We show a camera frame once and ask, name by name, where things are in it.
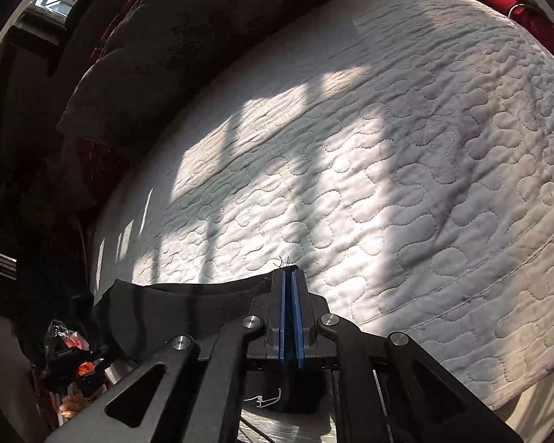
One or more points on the black pants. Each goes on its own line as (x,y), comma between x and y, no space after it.
(166,307)

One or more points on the white quilted mattress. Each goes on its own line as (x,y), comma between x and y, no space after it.
(351,147)

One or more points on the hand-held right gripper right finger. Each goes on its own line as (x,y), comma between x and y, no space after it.
(297,318)

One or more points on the person's left hand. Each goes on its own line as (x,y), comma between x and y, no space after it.
(71,406)

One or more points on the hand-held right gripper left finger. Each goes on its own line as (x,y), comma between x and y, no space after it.
(284,318)

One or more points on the red bed sheet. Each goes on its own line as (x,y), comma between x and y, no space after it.
(498,0)

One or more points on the grey floral pillow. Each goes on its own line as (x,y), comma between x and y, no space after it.
(166,55)

